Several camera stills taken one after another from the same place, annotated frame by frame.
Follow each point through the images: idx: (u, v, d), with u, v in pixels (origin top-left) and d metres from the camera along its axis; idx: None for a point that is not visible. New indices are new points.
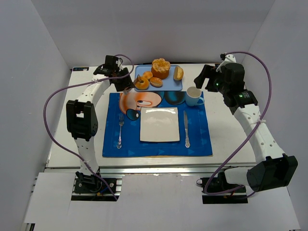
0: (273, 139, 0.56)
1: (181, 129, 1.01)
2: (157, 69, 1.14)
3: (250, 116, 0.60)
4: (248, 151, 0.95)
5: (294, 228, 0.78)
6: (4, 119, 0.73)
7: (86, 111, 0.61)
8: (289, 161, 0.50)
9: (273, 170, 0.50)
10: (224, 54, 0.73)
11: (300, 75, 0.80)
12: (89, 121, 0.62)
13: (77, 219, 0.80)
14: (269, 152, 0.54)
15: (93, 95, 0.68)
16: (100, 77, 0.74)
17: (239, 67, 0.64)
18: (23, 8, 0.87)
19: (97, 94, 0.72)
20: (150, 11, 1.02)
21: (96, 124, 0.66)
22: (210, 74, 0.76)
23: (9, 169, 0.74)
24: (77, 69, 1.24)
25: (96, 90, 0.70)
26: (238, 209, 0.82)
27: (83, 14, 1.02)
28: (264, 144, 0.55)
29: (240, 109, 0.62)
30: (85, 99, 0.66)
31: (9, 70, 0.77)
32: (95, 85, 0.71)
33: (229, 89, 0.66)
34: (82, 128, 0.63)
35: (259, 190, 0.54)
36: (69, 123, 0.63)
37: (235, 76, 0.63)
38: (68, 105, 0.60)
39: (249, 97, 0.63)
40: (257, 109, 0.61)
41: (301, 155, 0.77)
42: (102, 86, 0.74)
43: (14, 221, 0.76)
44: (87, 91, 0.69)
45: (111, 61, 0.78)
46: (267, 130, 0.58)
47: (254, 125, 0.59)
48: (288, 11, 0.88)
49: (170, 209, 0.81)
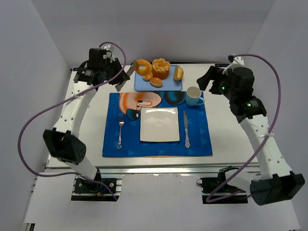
0: (280, 156, 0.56)
1: (181, 129, 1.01)
2: (157, 69, 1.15)
3: (258, 129, 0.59)
4: (247, 152, 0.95)
5: (294, 227, 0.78)
6: (4, 119, 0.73)
7: (68, 143, 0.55)
8: (296, 180, 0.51)
9: (278, 188, 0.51)
10: (233, 56, 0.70)
11: (300, 75, 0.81)
12: (72, 151, 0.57)
13: (77, 219, 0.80)
14: (276, 170, 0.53)
15: (74, 118, 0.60)
16: (83, 88, 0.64)
17: (249, 73, 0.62)
18: (23, 7, 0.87)
19: (80, 112, 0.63)
20: (150, 11, 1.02)
21: (81, 149, 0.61)
22: (215, 77, 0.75)
23: (9, 169, 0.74)
24: (76, 69, 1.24)
25: (76, 111, 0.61)
26: (238, 209, 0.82)
27: (83, 14, 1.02)
28: (272, 160, 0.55)
29: (247, 120, 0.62)
30: (65, 125, 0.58)
31: (9, 70, 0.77)
32: (75, 104, 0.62)
33: (237, 96, 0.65)
34: (66, 157, 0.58)
35: (262, 204, 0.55)
36: (51, 152, 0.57)
37: (243, 83, 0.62)
38: (45, 136, 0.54)
39: (257, 107, 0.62)
40: (265, 120, 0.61)
41: (301, 155, 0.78)
42: (85, 100, 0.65)
43: (14, 222, 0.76)
44: (67, 114, 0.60)
45: (96, 57, 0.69)
46: (275, 145, 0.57)
47: (262, 138, 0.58)
48: (288, 11, 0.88)
49: (170, 209, 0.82)
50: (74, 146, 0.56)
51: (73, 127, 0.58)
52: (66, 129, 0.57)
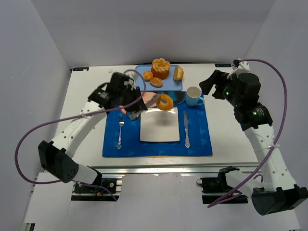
0: (285, 168, 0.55)
1: (181, 129, 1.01)
2: (157, 69, 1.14)
3: (263, 139, 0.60)
4: (248, 152, 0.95)
5: (294, 228, 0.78)
6: (4, 119, 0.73)
7: (57, 160, 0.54)
8: (300, 193, 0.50)
9: (282, 202, 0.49)
10: (238, 60, 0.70)
11: (300, 75, 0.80)
12: (60, 170, 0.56)
13: (77, 219, 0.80)
14: (280, 183, 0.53)
15: (73, 136, 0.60)
16: (93, 109, 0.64)
17: (254, 81, 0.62)
18: (23, 8, 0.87)
19: (83, 132, 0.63)
20: (150, 11, 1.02)
21: (71, 172, 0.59)
22: (219, 81, 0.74)
23: (9, 169, 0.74)
24: (76, 69, 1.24)
25: (79, 130, 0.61)
26: (238, 209, 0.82)
27: (83, 14, 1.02)
28: (276, 173, 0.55)
29: (252, 129, 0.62)
30: (62, 142, 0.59)
31: (9, 70, 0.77)
32: (80, 122, 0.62)
33: (242, 104, 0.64)
34: (55, 173, 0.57)
35: (263, 213, 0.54)
36: (43, 165, 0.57)
37: (249, 90, 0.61)
38: (41, 147, 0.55)
39: (263, 115, 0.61)
40: (271, 130, 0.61)
41: (301, 155, 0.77)
42: (93, 121, 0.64)
43: (14, 221, 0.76)
44: (68, 131, 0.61)
45: (116, 83, 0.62)
46: (280, 157, 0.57)
47: (267, 149, 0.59)
48: (289, 11, 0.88)
49: (170, 209, 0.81)
50: (63, 166, 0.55)
51: (69, 146, 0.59)
52: (62, 147, 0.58)
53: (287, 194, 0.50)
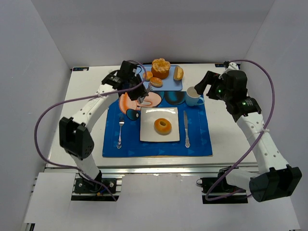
0: (276, 150, 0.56)
1: (181, 129, 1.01)
2: (157, 69, 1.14)
3: (253, 125, 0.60)
4: (248, 152, 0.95)
5: (294, 228, 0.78)
6: (4, 119, 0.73)
7: (78, 134, 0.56)
8: (293, 173, 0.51)
9: (276, 182, 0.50)
10: (228, 61, 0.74)
11: (299, 75, 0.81)
12: (81, 143, 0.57)
13: (77, 219, 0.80)
14: (273, 164, 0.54)
15: (91, 113, 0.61)
16: (108, 90, 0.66)
17: (241, 74, 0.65)
18: (23, 8, 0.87)
19: (99, 110, 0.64)
20: (150, 11, 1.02)
21: (90, 147, 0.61)
22: (211, 82, 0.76)
23: (9, 169, 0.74)
24: (77, 69, 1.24)
25: (96, 108, 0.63)
26: (238, 209, 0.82)
27: (83, 14, 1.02)
28: (268, 154, 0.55)
29: (243, 118, 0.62)
30: (82, 118, 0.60)
31: (9, 70, 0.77)
32: (96, 101, 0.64)
33: (232, 97, 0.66)
34: (75, 147, 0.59)
35: (261, 200, 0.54)
36: (61, 141, 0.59)
37: (237, 83, 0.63)
38: (61, 123, 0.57)
39: (252, 105, 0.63)
40: (260, 117, 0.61)
41: (301, 155, 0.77)
42: (108, 100, 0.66)
43: (14, 221, 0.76)
44: (86, 109, 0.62)
45: (126, 69, 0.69)
46: (271, 140, 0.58)
47: (257, 134, 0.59)
48: (288, 11, 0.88)
49: (170, 209, 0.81)
50: (83, 139, 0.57)
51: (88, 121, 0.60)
52: (82, 121, 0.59)
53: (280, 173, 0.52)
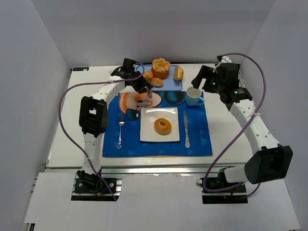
0: (267, 132, 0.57)
1: (181, 129, 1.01)
2: (157, 69, 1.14)
3: (245, 110, 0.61)
4: (248, 152, 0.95)
5: (294, 228, 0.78)
6: (4, 119, 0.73)
7: (99, 109, 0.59)
8: (284, 149, 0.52)
9: (269, 160, 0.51)
10: (221, 56, 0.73)
11: (299, 75, 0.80)
12: (101, 118, 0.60)
13: (77, 219, 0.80)
14: (264, 143, 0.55)
15: (107, 94, 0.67)
16: (117, 78, 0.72)
17: (233, 65, 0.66)
18: (23, 8, 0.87)
19: (111, 95, 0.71)
20: (149, 11, 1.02)
21: (106, 122, 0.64)
22: (207, 76, 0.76)
23: (9, 168, 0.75)
24: (77, 69, 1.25)
25: (111, 91, 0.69)
26: (238, 209, 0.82)
27: (83, 15, 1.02)
28: (260, 135, 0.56)
29: (235, 104, 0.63)
30: (100, 97, 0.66)
31: (9, 70, 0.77)
32: (110, 85, 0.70)
33: (225, 87, 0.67)
34: (93, 124, 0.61)
35: (257, 182, 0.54)
36: (80, 119, 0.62)
37: (229, 74, 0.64)
38: (83, 101, 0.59)
39: (244, 94, 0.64)
40: (251, 103, 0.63)
41: (301, 154, 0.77)
42: (118, 88, 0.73)
43: (14, 221, 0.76)
44: (102, 90, 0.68)
45: (128, 64, 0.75)
46: (262, 122, 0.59)
47: (249, 118, 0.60)
48: (288, 11, 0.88)
49: (170, 210, 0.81)
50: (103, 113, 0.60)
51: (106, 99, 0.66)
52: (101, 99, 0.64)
53: (272, 151, 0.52)
